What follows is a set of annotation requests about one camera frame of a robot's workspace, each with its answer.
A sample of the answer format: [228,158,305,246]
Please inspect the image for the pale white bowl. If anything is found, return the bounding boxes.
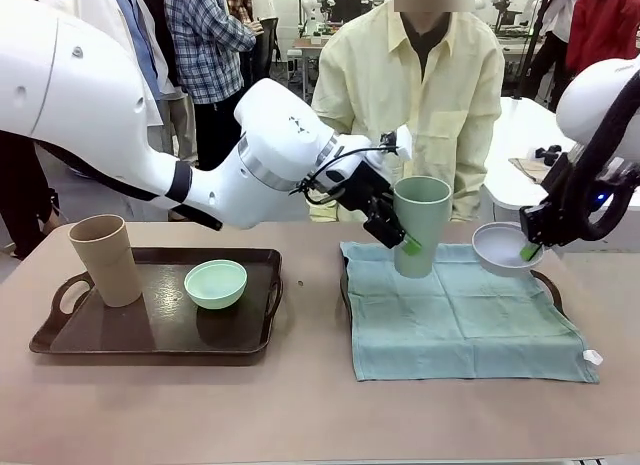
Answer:
[471,222,548,280]

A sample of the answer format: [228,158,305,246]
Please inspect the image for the thin black camera cable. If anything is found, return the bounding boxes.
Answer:
[298,144,389,207]

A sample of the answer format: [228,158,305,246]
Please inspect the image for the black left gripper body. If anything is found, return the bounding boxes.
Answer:
[338,160,397,222]

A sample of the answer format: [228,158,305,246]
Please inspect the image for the beige pink cloth mat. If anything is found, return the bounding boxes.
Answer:
[508,156,556,185]

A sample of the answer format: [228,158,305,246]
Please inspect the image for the person in white top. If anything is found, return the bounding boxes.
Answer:
[523,0,577,112]

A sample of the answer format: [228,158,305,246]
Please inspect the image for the person in blue plaid shirt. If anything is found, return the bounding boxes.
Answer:
[163,0,259,173]

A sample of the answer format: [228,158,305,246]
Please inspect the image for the person torso in yellow gown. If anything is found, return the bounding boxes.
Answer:
[309,0,507,224]

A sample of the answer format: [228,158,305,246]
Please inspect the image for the white lab desk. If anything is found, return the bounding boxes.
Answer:
[498,26,542,97]

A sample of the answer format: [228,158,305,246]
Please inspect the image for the teal cloth mat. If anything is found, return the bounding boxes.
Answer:
[340,241,606,385]

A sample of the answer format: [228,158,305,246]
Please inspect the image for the person in white coat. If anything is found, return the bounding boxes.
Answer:
[38,0,181,134]

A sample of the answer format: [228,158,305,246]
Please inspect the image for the person's left forearm yellow sleeve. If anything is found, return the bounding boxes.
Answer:
[451,133,502,223]

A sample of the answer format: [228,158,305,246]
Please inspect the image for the white side table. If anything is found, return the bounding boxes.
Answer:
[481,95,594,212]

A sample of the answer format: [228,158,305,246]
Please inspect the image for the mint green bowl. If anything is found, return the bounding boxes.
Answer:
[183,258,249,312]

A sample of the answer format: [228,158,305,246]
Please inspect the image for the black office chair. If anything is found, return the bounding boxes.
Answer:
[257,16,281,82]

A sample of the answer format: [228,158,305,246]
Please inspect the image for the tall pale green cup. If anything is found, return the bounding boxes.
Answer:
[392,177,454,280]

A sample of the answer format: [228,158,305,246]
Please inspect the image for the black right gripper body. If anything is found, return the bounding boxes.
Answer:
[518,196,582,248]

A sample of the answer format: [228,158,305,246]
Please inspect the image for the person in red jacket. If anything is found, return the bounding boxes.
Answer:
[564,0,640,79]

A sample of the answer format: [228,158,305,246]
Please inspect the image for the dark brown serving tray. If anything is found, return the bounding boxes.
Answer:
[28,247,285,357]
[339,241,572,319]

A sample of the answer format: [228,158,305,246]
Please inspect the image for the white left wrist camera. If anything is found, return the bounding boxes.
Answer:
[379,124,415,163]

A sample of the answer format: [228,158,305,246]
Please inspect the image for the brown topped work table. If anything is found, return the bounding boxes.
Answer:
[291,34,332,107]

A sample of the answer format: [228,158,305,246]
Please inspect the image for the person in brown checked shirt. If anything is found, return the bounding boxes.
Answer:
[224,0,267,84]

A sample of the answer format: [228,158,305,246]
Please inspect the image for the person in dark clothes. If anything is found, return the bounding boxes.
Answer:
[0,128,64,261]

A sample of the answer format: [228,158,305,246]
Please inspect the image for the tall beige cup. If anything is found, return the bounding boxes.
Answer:
[68,213,144,309]

